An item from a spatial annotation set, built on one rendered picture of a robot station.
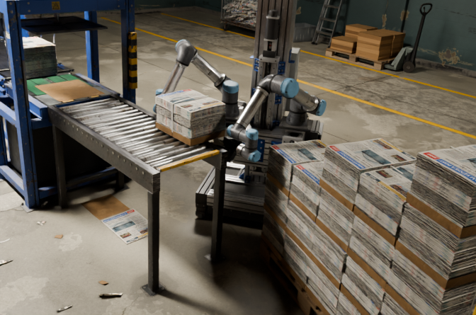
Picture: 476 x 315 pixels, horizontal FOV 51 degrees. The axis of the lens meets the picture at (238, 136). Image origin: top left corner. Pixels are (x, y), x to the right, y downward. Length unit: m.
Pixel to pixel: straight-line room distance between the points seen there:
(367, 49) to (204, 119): 6.32
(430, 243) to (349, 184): 0.54
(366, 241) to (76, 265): 1.89
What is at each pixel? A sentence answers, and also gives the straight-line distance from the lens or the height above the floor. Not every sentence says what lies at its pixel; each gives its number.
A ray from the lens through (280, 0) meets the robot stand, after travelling 3.52.
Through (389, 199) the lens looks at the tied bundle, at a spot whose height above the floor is 1.03.
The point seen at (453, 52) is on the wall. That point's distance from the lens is 9.58.
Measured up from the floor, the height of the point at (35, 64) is 0.91.
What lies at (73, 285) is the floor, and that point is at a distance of 3.30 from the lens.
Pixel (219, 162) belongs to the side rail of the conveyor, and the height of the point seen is 0.73.
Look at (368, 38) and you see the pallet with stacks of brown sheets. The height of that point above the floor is 0.48.
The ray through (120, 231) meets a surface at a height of 0.01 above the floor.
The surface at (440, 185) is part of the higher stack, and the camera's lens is 2.03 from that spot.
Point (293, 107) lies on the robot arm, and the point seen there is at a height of 0.95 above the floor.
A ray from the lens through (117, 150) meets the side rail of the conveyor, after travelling 3.04.
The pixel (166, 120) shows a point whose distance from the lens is 3.23.
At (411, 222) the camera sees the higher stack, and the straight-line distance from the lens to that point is 2.16.
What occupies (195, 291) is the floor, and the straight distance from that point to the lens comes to 3.18.
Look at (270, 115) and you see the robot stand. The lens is 3.61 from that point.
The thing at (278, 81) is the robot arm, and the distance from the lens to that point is 3.05.
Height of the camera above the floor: 2.04
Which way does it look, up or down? 22 degrees down
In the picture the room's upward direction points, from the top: 4 degrees clockwise
